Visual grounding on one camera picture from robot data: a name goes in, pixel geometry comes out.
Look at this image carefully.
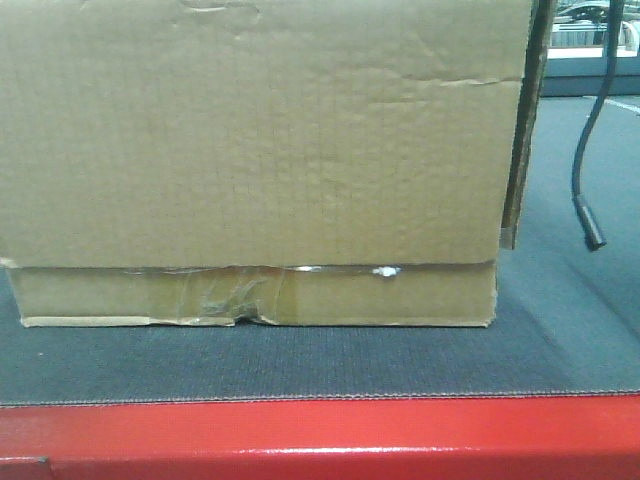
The dark grey conveyor belt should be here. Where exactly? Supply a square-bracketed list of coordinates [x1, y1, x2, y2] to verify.
[1, 97, 639, 407]

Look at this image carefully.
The brown cardboard carton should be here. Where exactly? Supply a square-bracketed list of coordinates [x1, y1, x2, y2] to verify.
[1, 1, 555, 327]

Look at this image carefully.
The black hanging cable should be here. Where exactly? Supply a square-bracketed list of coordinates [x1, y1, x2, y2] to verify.
[571, 0, 624, 252]

